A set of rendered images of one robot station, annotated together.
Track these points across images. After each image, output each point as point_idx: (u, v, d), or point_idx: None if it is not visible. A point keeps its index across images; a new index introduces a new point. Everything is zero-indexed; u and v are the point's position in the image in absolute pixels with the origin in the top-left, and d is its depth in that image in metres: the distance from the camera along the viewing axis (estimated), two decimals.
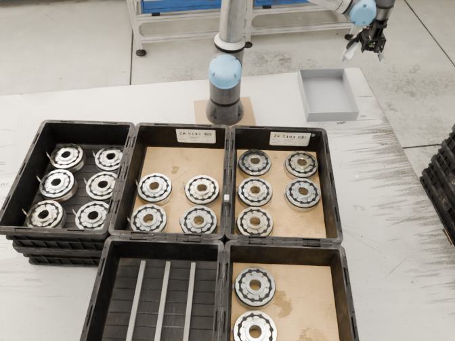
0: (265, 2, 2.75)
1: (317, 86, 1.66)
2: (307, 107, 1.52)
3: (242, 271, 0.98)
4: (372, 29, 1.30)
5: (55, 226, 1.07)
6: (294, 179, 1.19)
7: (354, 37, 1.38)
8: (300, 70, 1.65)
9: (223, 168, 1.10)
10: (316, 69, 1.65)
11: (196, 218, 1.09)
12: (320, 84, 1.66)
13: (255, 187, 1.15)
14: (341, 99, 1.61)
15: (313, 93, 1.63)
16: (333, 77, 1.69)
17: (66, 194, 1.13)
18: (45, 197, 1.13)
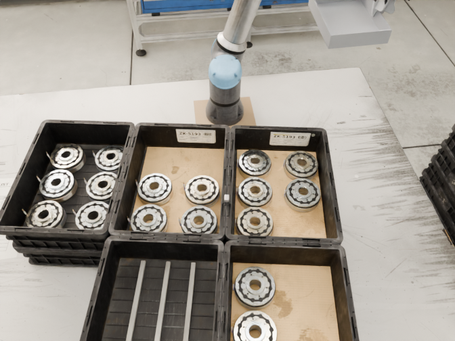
0: (265, 2, 2.75)
1: (334, 11, 1.38)
2: (328, 30, 1.24)
3: (242, 271, 0.98)
4: None
5: (55, 226, 1.07)
6: (294, 179, 1.19)
7: None
8: None
9: (223, 168, 1.10)
10: None
11: (196, 218, 1.09)
12: (337, 9, 1.38)
13: (255, 187, 1.15)
14: (365, 21, 1.33)
15: (331, 19, 1.35)
16: (351, 1, 1.42)
17: (66, 194, 1.13)
18: (45, 197, 1.13)
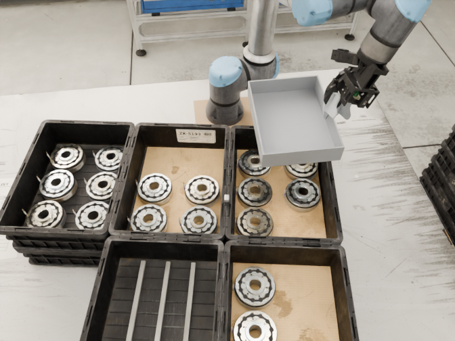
0: None
1: (278, 105, 1.08)
2: (261, 144, 0.94)
3: (242, 271, 0.98)
4: (365, 74, 0.86)
5: (55, 226, 1.07)
6: (294, 179, 1.19)
7: (330, 88, 0.94)
8: (251, 82, 1.08)
9: (223, 168, 1.10)
10: (275, 79, 1.08)
11: (196, 218, 1.09)
12: (283, 103, 1.09)
13: (255, 187, 1.15)
14: (315, 124, 1.03)
15: (273, 118, 1.05)
16: (302, 89, 1.12)
17: (66, 194, 1.13)
18: (45, 197, 1.13)
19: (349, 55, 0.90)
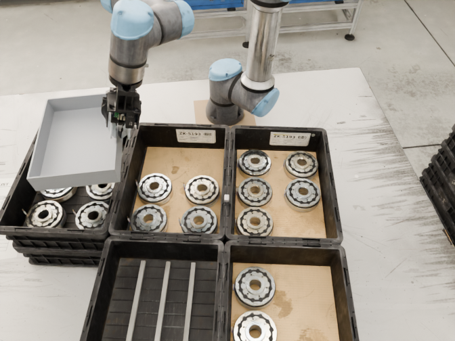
0: None
1: (79, 123, 1.04)
2: (32, 167, 0.90)
3: (242, 271, 0.98)
4: (116, 95, 0.82)
5: (55, 226, 1.07)
6: (294, 179, 1.19)
7: (101, 107, 0.90)
8: (50, 99, 1.04)
9: (223, 168, 1.10)
10: (75, 97, 1.04)
11: (196, 218, 1.09)
12: (84, 120, 1.04)
13: (255, 187, 1.15)
14: (109, 143, 0.99)
15: (68, 137, 1.01)
16: None
17: (66, 194, 1.13)
18: (45, 197, 1.13)
19: None
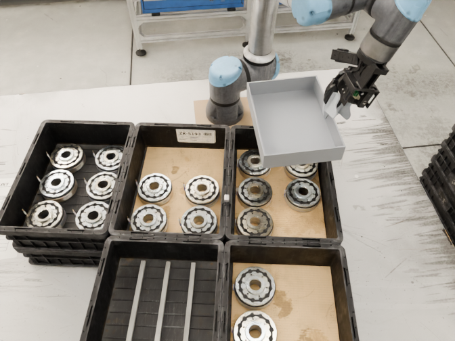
0: None
1: (277, 105, 1.08)
2: (262, 145, 0.94)
3: (242, 271, 0.98)
4: (365, 74, 0.86)
5: (55, 226, 1.07)
6: (294, 179, 1.19)
7: (330, 87, 0.93)
8: (250, 83, 1.07)
9: (223, 168, 1.10)
10: (274, 80, 1.08)
11: (196, 218, 1.09)
12: (282, 103, 1.08)
13: (255, 187, 1.15)
14: (315, 124, 1.03)
15: (272, 119, 1.05)
16: (300, 90, 1.12)
17: (66, 194, 1.13)
18: (45, 197, 1.13)
19: (349, 55, 0.90)
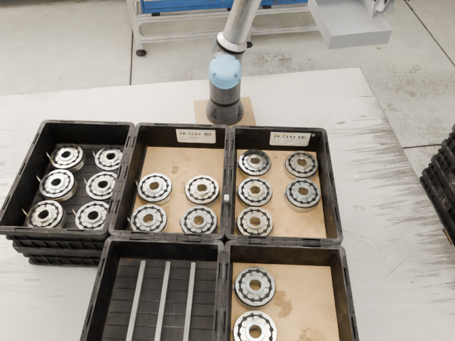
0: (265, 2, 2.75)
1: (333, 11, 1.38)
2: (328, 30, 1.24)
3: (242, 271, 0.98)
4: None
5: (55, 226, 1.07)
6: (294, 179, 1.19)
7: None
8: None
9: (223, 168, 1.10)
10: None
11: (196, 218, 1.09)
12: (336, 9, 1.38)
13: (255, 187, 1.15)
14: (365, 21, 1.33)
15: (331, 19, 1.35)
16: (350, 1, 1.42)
17: (66, 194, 1.13)
18: (45, 197, 1.13)
19: None
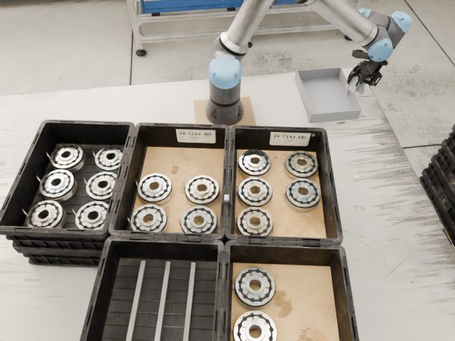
0: None
1: (315, 86, 1.66)
2: (310, 108, 1.52)
3: (242, 271, 0.98)
4: (374, 64, 1.43)
5: (55, 226, 1.07)
6: (294, 179, 1.19)
7: (351, 74, 1.51)
8: (298, 71, 1.65)
9: (223, 168, 1.10)
10: (313, 69, 1.65)
11: (196, 218, 1.09)
12: (318, 84, 1.66)
13: (255, 187, 1.15)
14: (340, 97, 1.61)
15: (313, 94, 1.62)
16: (330, 76, 1.69)
17: (66, 194, 1.13)
18: (45, 197, 1.13)
19: (363, 53, 1.48)
